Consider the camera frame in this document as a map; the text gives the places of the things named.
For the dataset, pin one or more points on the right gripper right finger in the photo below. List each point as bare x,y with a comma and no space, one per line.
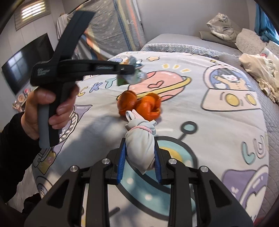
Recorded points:
215,205

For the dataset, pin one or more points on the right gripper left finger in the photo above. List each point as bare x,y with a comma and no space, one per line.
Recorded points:
81,191

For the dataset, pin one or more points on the green snack packet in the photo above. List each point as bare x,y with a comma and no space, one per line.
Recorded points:
132,68

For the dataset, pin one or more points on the grey cloth bundle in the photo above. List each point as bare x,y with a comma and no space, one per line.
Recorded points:
140,141

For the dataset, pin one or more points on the left forearm black sleeve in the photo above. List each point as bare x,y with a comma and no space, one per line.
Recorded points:
18,151

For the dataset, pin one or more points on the left hand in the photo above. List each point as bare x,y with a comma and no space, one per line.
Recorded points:
57,118

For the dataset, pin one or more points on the window blind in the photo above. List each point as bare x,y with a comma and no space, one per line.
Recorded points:
30,11

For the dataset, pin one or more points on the striped cloth covered cabinet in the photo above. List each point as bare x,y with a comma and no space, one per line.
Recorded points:
115,28

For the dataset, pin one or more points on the cartoon print blanket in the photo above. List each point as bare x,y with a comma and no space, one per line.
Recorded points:
210,116

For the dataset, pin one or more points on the orange bag right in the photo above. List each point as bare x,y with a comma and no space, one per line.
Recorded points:
149,107

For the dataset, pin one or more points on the cream crumpled clothing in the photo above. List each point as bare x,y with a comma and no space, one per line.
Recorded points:
264,71

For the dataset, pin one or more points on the grey bolster pillow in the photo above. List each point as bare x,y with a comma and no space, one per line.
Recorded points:
207,36

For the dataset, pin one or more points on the printed baby pillow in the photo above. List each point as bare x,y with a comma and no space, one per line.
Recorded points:
269,55

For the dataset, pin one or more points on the white tiger plush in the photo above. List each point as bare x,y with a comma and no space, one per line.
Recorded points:
224,28

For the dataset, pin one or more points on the left blue curtain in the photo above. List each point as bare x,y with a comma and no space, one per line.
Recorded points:
264,27

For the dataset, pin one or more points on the wall television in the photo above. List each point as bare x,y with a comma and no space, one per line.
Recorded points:
17,70

